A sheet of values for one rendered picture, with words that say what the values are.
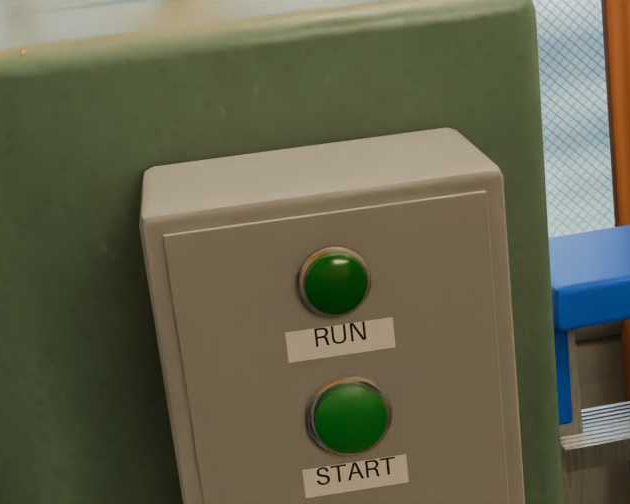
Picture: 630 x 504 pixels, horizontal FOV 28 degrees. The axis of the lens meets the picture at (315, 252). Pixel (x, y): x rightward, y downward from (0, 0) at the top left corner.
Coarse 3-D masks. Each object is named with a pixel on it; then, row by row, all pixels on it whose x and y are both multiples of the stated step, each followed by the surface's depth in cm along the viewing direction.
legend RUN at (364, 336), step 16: (384, 320) 35; (288, 336) 34; (304, 336) 34; (320, 336) 34; (336, 336) 35; (352, 336) 35; (368, 336) 35; (384, 336) 35; (288, 352) 35; (304, 352) 35; (320, 352) 35; (336, 352) 35; (352, 352) 35
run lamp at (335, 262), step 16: (320, 256) 34; (336, 256) 33; (352, 256) 34; (304, 272) 34; (320, 272) 33; (336, 272) 33; (352, 272) 33; (368, 272) 34; (304, 288) 34; (320, 288) 33; (336, 288) 33; (352, 288) 34; (368, 288) 34; (320, 304) 34; (336, 304) 34; (352, 304) 34
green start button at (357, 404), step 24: (336, 384) 35; (360, 384) 35; (312, 408) 35; (336, 408) 35; (360, 408) 35; (384, 408) 35; (312, 432) 35; (336, 432) 35; (360, 432) 35; (384, 432) 35
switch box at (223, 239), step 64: (448, 128) 39; (192, 192) 35; (256, 192) 34; (320, 192) 34; (384, 192) 34; (448, 192) 34; (192, 256) 33; (256, 256) 34; (384, 256) 34; (448, 256) 34; (192, 320) 34; (256, 320) 34; (320, 320) 34; (448, 320) 35; (512, 320) 36; (192, 384) 34; (256, 384) 35; (320, 384) 35; (384, 384) 35; (448, 384) 35; (512, 384) 36; (192, 448) 35; (256, 448) 35; (320, 448) 36; (384, 448) 36; (448, 448) 36; (512, 448) 36
